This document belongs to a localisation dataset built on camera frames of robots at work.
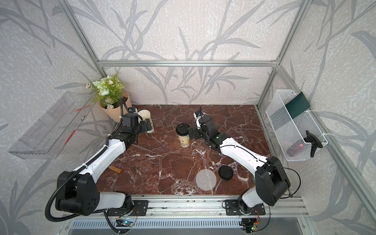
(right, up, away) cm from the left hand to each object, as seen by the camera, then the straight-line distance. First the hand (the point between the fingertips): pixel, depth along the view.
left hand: (142, 121), depth 86 cm
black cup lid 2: (+50, -30, -2) cm, 58 cm away
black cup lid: (+24, -5, -2) cm, 25 cm away
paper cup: (0, +4, +6) cm, 8 cm away
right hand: (+32, -2, -2) cm, 32 cm away
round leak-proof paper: (+38, -34, -3) cm, 51 cm away
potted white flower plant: (-21, +18, +3) cm, 28 cm away
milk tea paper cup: (+25, -12, +2) cm, 28 cm away
